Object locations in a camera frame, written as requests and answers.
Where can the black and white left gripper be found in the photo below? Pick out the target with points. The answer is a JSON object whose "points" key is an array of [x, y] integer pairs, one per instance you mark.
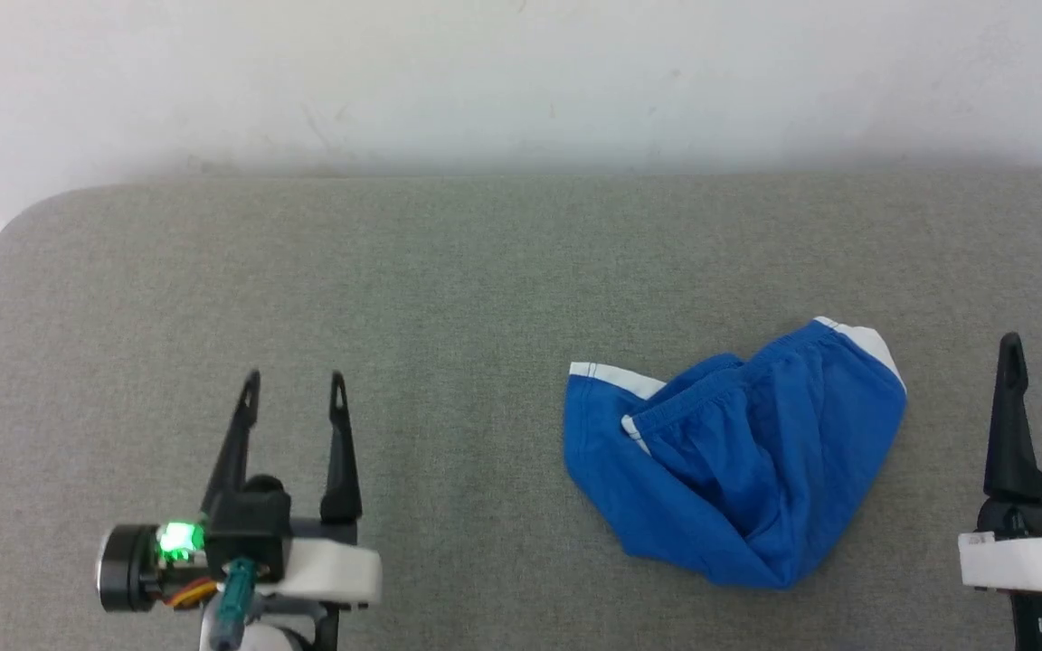
{"points": [[254, 533]]}

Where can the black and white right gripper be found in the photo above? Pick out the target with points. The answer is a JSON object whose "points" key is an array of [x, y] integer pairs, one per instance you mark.
{"points": [[1037, 551]]}

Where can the blue shorts with white trim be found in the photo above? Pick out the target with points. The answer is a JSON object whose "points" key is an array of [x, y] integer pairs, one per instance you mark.
{"points": [[738, 461]]}

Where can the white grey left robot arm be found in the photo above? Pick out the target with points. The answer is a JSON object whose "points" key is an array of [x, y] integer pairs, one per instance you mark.
{"points": [[281, 635]]}

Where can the grey fabric sofa cushion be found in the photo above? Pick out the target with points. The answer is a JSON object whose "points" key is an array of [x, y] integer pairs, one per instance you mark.
{"points": [[449, 298]]}

